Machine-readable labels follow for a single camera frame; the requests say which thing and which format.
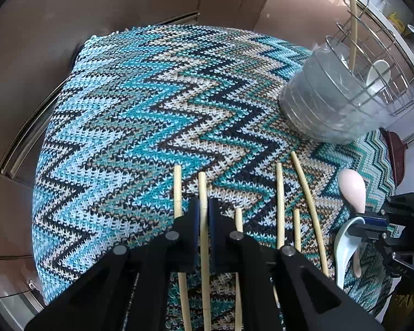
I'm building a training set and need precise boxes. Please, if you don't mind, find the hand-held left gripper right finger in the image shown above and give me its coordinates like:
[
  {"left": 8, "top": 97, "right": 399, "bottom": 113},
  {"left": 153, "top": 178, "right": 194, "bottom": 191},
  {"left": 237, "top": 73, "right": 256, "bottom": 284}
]
[{"left": 208, "top": 198, "right": 385, "bottom": 331}]

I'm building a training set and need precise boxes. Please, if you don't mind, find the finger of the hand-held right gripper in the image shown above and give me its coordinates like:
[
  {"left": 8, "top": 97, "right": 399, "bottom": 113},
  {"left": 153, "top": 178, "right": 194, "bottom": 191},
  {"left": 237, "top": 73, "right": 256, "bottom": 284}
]
[
  {"left": 381, "top": 192, "right": 414, "bottom": 219},
  {"left": 352, "top": 215, "right": 390, "bottom": 246}
]

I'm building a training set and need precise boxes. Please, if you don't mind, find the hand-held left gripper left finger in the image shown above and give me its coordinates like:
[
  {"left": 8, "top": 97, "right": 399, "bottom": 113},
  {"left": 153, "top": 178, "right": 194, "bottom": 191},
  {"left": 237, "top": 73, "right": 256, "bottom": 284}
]
[{"left": 26, "top": 197, "right": 201, "bottom": 331}]

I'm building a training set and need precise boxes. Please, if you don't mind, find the bamboo chopstick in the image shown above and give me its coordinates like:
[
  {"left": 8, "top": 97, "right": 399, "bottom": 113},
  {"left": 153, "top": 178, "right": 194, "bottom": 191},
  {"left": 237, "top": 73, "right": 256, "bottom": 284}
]
[
  {"left": 275, "top": 162, "right": 286, "bottom": 306},
  {"left": 172, "top": 165, "right": 192, "bottom": 331},
  {"left": 290, "top": 152, "right": 330, "bottom": 278},
  {"left": 293, "top": 209, "right": 301, "bottom": 253},
  {"left": 235, "top": 207, "right": 245, "bottom": 331},
  {"left": 344, "top": 0, "right": 361, "bottom": 70},
  {"left": 197, "top": 172, "right": 213, "bottom": 331}
]

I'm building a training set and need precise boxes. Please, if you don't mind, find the pale pink spoon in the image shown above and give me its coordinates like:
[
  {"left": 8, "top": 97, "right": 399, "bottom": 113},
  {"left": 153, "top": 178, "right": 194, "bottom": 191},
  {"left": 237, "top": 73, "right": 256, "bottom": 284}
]
[{"left": 337, "top": 170, "right": 367, "bottom": 278}]

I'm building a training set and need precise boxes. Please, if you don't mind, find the white ceramic spoon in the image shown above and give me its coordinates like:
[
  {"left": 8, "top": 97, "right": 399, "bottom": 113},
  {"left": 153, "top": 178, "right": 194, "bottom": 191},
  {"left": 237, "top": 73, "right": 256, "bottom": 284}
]
[
  {"left": 333, "top": 217, "right": 366, "bottom": 288},
  {"left": 364, "top": 59, "right": 391, "bottom": 97}
]

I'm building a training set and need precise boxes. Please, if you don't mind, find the wire utensil holder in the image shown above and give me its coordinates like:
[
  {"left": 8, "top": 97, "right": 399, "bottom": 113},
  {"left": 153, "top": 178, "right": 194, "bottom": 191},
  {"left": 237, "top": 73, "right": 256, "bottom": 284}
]
[{"left": 279, "top": 0, "right": 414, "bottom": 145}]

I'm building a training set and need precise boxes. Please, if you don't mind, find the maroon appliance at right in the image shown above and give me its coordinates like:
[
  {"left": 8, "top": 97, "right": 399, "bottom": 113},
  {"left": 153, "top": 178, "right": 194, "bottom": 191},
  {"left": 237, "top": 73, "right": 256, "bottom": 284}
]
[{"left": 379, "top": 127, "right": 408, "bottom": 185}]

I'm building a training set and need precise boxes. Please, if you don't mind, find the zigzag knitted cloth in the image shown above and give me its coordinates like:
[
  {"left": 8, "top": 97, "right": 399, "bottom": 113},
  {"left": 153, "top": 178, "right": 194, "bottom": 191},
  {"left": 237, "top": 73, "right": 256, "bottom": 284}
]
[{"left": 31, "top": 24, "right": 399, "bottom": 331}]

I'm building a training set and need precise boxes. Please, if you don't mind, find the yellow oil bottle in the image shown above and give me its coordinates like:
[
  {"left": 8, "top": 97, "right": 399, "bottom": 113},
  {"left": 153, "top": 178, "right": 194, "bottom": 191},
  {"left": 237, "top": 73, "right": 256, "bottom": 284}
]
[{"left": 388, "top": 12, "right": 406, "bottom": 31}]

